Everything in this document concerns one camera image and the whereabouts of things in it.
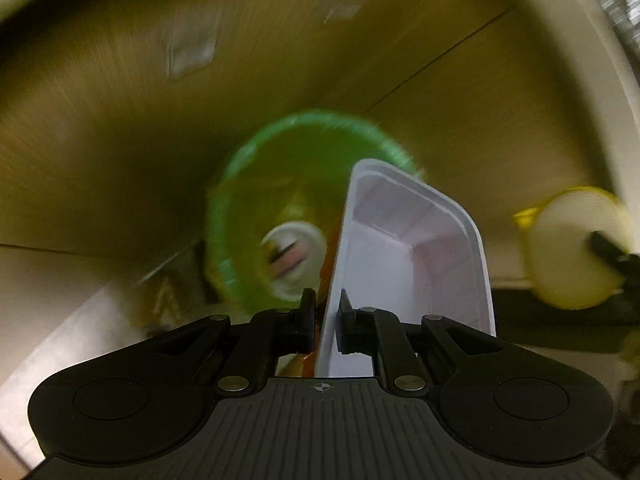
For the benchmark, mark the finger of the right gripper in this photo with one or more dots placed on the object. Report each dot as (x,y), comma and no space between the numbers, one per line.
(616,258)

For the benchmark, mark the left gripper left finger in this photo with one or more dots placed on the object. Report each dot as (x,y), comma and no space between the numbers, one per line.
(249,352)

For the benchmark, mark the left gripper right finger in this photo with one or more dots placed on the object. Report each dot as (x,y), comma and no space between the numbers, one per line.
(381,336)

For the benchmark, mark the red white plastic tray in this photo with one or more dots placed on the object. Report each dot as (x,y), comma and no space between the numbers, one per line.
(407,248)

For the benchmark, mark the purple pink snack wrapper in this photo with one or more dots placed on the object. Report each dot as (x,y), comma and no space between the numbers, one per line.
(286,259)

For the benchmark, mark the white instant noodle bowl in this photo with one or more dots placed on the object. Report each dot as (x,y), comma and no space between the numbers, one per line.
(290,286)

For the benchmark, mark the green trash bin with liner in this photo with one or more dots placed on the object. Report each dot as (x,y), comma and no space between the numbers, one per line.
(295,170)

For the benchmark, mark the yellow round object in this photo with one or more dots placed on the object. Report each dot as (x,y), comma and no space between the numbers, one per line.
(554,237)

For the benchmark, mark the cabinet recessed handle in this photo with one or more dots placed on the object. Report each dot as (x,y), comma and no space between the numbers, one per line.
(190,46)

